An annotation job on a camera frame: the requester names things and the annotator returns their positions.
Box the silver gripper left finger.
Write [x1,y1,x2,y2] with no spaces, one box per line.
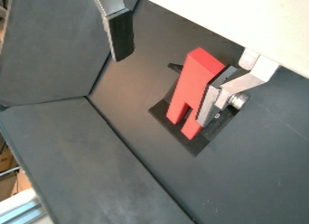
[93,0,134,61]

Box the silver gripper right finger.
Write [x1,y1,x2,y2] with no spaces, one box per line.
[195,49,279,127]

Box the red double-square block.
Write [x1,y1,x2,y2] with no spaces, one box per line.
[167,48,224,139]

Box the black curved stand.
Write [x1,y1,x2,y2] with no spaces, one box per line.
[148,63,239,156]

